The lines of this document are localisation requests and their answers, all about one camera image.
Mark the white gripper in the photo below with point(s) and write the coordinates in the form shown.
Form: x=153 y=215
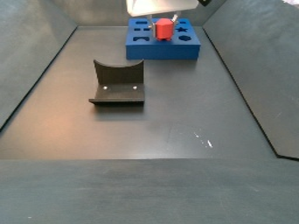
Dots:
x=149 y=7

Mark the red three prong object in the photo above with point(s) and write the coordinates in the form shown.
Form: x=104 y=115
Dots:
x=164 y=29

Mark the blue shape sorter block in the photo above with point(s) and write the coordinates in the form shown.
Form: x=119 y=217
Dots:
x=144 y=47

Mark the black curved holder stand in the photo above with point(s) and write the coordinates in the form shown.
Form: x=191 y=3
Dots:
x=120 y=84

